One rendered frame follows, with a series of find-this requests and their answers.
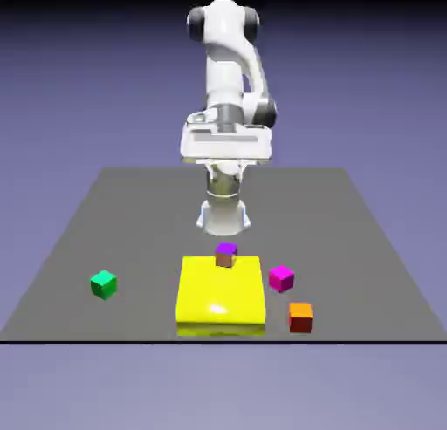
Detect small purple cube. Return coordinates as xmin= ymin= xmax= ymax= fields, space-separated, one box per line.
xmin=214 ymin=242 xmax=239 ymax=269

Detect small magenta cube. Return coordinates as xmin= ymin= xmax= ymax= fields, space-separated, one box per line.
xmin=268 ymin=264 xmax=295 ymax=294

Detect small green cube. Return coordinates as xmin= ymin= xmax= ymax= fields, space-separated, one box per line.
xmin=89 ymin=270 xmax=119 ymax=301

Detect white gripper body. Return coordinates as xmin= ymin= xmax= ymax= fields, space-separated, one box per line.
xmin=179 ymin=121 xmax=273 ymax=167

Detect large yellow box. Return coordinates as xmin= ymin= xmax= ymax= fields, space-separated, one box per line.
xmin=175 ymin=255 xmax=267 ymax=337

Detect small orange cube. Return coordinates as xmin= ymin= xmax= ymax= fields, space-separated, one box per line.
xmin=288 ymin=302 xmax=314 ymax=334

